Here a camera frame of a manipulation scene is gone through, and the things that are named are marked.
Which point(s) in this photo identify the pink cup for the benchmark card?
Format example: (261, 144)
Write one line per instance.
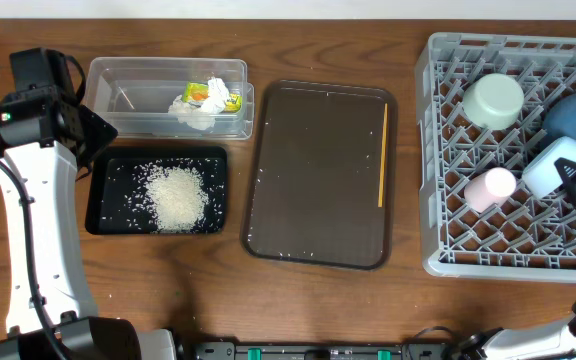
(491, 188)

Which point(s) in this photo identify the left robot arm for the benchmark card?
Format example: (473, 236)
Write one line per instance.
(46, 134)

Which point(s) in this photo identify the light blue small plate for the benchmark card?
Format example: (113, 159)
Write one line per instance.
(541, 176)

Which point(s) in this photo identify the wooden chopstick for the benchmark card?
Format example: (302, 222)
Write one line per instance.
(383, 156)

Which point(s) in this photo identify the white tissue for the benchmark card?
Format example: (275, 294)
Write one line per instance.
(218, 94)
(197, 117)

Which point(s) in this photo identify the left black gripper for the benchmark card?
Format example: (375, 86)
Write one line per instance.
(96, 132)

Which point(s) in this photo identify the mint green bowl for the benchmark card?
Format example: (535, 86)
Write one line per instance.
(493, 102)

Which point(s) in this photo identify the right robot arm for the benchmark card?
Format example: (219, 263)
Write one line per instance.
(556, 340)

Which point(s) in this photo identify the pile of white rice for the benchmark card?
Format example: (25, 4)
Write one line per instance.
(166, 196)

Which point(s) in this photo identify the yellow green snack wrapper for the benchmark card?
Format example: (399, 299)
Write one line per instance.
(196, 93)

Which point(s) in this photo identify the dark brown serving tray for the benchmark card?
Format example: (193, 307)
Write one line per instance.
(313, 198)

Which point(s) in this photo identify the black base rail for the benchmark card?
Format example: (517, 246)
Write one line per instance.
(231, 351)

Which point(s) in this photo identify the black waste tray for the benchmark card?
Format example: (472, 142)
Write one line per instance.
(100, 170)

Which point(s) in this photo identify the clear plastic bin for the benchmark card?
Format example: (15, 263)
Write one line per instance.
(133, 94)

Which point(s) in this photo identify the grey dishwasher rack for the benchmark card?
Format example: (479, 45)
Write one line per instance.
(524, 238)

